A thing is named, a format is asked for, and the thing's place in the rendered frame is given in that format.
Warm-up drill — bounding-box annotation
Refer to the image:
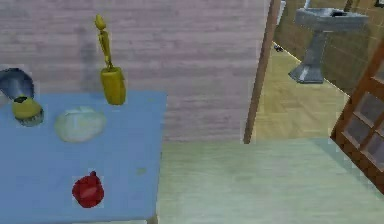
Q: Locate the blue table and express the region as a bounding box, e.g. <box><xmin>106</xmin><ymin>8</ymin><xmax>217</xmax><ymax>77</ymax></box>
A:
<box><xmin>0</xmin><ymin>91</ymin><xmax>168</xmax><ymax>224</ymax></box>

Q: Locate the yellow round pot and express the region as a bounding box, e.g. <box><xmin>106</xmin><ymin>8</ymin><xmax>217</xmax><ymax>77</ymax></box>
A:
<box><xmin>11</xmin><ymin>96</ymin><xmax>45</xmax><ymax>127</ymax></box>

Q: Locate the brown door with glass panes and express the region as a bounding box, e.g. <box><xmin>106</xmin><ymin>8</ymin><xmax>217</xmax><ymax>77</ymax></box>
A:
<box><xmin>329</xmin><ymin>39</ymin><xmax>384</xmax><ymax>196</ymax></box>

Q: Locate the grey pedestal sink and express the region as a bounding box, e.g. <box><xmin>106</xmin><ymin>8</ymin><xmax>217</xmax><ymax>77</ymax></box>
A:
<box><xmin>288</xmin><ymin>0</ymin><xmax>370</xmax><ymax>85</ymax></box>

